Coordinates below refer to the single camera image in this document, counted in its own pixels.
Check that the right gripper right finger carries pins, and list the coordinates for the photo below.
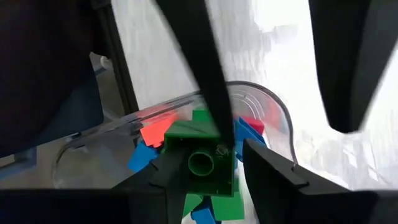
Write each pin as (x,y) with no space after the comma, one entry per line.
(280,186)

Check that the small red block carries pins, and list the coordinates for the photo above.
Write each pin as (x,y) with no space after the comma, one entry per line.
(255,124)

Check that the dark bulky object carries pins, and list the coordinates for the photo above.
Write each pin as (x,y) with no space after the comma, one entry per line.
(40,62)

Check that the small blue block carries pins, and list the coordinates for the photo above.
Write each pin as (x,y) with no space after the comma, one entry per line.
(203,214)
(248,140)
(141,157)

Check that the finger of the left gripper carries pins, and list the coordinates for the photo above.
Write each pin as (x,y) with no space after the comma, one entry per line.
(199,46)
(351,62)

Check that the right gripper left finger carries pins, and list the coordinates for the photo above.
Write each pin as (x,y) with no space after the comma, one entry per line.
(161,186)

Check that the clear plastic bin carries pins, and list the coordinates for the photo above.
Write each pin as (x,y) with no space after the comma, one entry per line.
(93,161)

